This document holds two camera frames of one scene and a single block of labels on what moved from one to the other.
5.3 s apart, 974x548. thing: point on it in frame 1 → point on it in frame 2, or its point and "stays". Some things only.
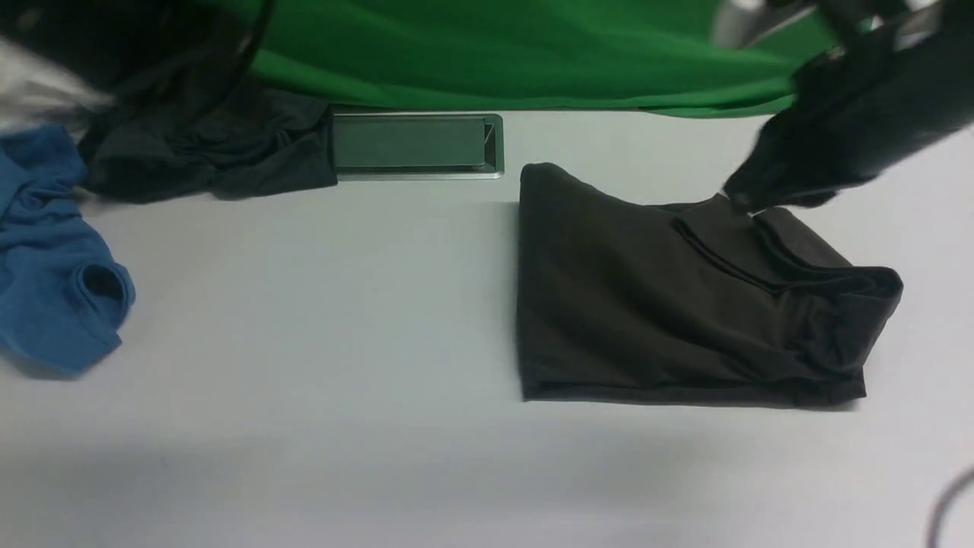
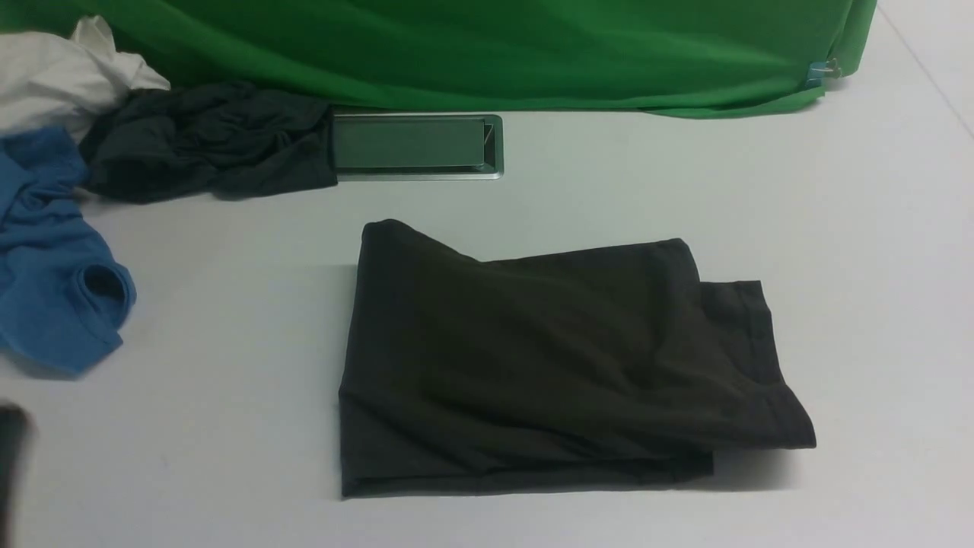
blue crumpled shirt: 60,300 stays
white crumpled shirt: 36,93 stays
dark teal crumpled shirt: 199,138 stays
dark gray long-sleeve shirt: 704,301 → 591,365
